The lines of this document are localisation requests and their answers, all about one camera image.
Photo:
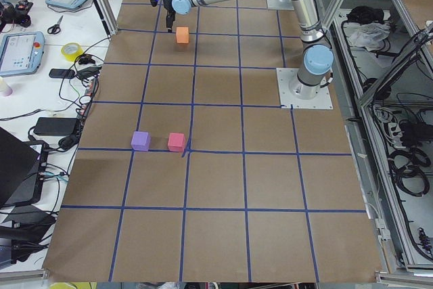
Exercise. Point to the yellow tape roll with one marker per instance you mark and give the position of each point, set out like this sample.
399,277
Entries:
72,51

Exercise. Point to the black power adapter brick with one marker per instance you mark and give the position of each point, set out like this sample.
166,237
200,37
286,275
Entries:
51,126

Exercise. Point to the crumpled white cloth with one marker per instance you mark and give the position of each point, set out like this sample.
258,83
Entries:
370,36

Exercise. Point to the black handled scissors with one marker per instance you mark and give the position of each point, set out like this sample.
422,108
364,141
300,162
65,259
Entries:
55,29

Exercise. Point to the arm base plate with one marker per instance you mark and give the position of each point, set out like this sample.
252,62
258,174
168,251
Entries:
280,5
295,95

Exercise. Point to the pink foam block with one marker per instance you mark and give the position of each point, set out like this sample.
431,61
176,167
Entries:
176,142

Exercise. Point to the near blue teach pendant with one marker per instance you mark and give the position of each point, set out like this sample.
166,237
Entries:
21,53

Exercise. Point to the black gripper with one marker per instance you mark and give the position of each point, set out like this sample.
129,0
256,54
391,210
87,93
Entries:
168,4

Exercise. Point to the black laptop computer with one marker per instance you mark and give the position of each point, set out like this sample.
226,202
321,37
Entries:
22,167

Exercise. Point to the purple foam block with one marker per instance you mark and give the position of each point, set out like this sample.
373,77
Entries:
141,141

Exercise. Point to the orange foam block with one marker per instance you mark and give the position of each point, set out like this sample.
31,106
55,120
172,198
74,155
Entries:
182,35

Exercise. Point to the black phone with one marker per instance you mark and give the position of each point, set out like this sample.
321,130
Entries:
61,73

